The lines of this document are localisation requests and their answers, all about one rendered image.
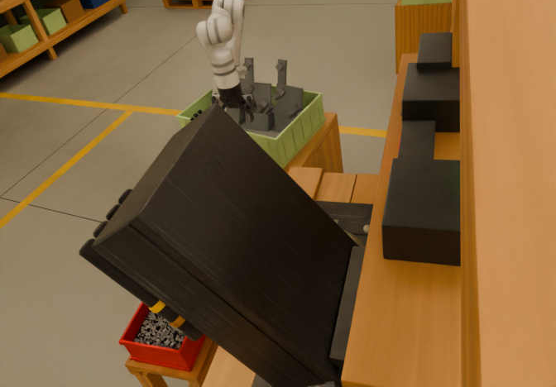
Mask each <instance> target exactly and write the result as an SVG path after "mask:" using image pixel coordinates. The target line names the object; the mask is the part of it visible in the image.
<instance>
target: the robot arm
mask: <svg viewBox="0 0 556 387"><path fill-rule="evenodd" d="M244 12H245V2H244V0H213V6H212V10H211V15H210V17H209V18H208V20H204V21H200V22H199V23H198V24H197V26H196V35H197V37H198V39H199V42H200V43H201V45H202V46H203V48H204V49H205V51H206V53H207V54H208V57H209V58H210V61H211V65H212V67H213V94H212V97H211V99H212V102H211V105H213V104H214V103H218V105H219V106H220V107H221V108H222V109H223V110H224V111H225V112H226V111H227V107H228V108H240V109H242V110H243V111H245V112H246V113H247V117H248V121H249V123H252V122H253V120H254V116H253V113H254V112H255V111H256V109H257V105H256V102H255V99H254V97H253V94H252V93H249V94H247V95H244V94H243V93H242V86H241V83H240V79H239V76H242V75H244V74H247V73H248V71H247V67H245V66H240V48H241V39H242V27H243V20H244ZM231 24H234V28H233V29H232V25H231ZM223 42H227V43H226V45H225V46H224V47H218V46H216V45H215V44H218V43H223ZM239 66H240V67H239ZM244 99H246V100H247V102H248V103H249V105H250V106H249V105H248V103H247V102H246V101H245V100H244ZM242 103H243V105H242Z"/></svg>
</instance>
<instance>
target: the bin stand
mask: <svg viewBox="0 0 556 387"><path fill-rule="evenodd" d="M217 349H218V344H217V343H215V342H214V341H212V340H211V339H210V338H208V337H206V338H205V340H204V344H203V345H202V348H201V350H200V352H199V355H198V357H197V359H196V362H195V363H194V367H193V369H192V371H191V372H188V371H183V370H176V369H171V368H167V367H163V366H158V365H151V364H147V363H141V362H137V361H134V360H130V357H131V355H130V356H129V357H128V359H127V361H126V363H125V366H126V367H127V369H128V370H129V372H130V373H131V374H132V375H135V376H136V377H137V379H138V380H139V381H140V383H141V385H142V386H143V387H168V385H167V384H166V382H165V381H164V379H163V378H162V375H163V376H167V377H171V378H176V379H180V380H187V381H188V382H189V383H188V386H189V387H202V385H203V383H204V380H205V378H206V375H207V374H208V371H209V367H210V366H211V363H212V361H213V358H214V355H215V353H216V350H217Z"/></svg>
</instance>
